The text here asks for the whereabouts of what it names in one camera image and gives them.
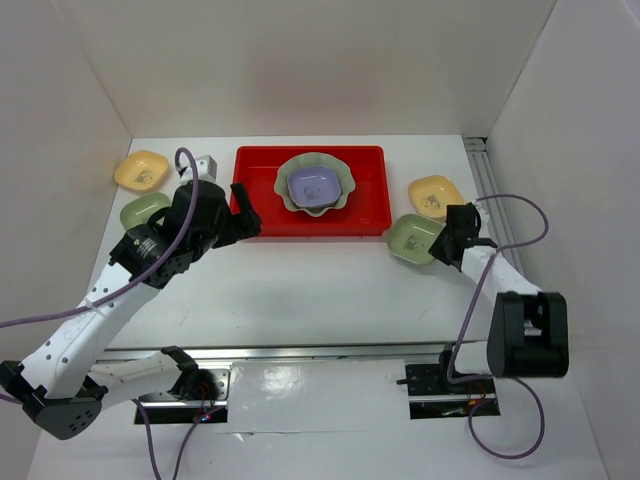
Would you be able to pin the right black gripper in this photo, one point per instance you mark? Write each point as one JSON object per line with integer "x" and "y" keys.
{"x": 436, "y": 247}

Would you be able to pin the aluminium rail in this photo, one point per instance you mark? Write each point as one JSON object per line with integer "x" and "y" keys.
{"x": 486, "y": 181}
{"x": 317, "y": 352}

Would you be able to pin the red plastic bin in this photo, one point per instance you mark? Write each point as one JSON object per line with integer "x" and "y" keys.
{"x": 262, "y": 210}

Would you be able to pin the large green scalloped bowl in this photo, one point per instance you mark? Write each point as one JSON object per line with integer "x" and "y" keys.
{"x": 342, "y": 170}

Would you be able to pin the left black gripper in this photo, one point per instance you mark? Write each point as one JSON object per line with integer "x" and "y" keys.
{"x": 239, "y": 225}

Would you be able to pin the yellow square plate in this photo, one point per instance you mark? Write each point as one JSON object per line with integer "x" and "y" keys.
{"x": 432, "y": 195}
{"x": 141, "y": 171}

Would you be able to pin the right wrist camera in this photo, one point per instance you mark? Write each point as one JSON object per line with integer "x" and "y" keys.
{"x": 485, "y": 225}

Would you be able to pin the aluminium rail right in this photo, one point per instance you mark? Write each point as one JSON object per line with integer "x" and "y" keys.
{"x": 486, "y": 181}

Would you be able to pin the aluminium rail front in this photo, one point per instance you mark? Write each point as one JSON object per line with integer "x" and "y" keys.
{"x": 317, "y": 352}

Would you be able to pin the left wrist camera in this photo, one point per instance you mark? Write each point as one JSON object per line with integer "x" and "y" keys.
{"x": 206, "y": 171}

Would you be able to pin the purple square panda plate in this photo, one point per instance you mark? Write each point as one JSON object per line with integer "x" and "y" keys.
{"x": 313, "y": 187}

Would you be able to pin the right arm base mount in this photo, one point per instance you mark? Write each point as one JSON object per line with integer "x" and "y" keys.
{"x": 432, "y": 396}

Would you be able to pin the green square plate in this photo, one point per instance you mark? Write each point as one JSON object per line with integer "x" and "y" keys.
{"x": 141, "y": 209}
{"x": 411, "y": 236}

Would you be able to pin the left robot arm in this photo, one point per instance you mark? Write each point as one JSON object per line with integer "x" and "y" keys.
{"x": 61, "y": 387}

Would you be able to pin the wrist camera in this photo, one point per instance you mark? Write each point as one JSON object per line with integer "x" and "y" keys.
{"x": 485, "y": 225}
{"x": 206, "y": 171}

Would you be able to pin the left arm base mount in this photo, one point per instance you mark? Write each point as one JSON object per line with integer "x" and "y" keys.
{"x": 207, "y": 400}

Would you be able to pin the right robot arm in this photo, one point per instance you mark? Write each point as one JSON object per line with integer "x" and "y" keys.
{"x": 528, "y": 333}

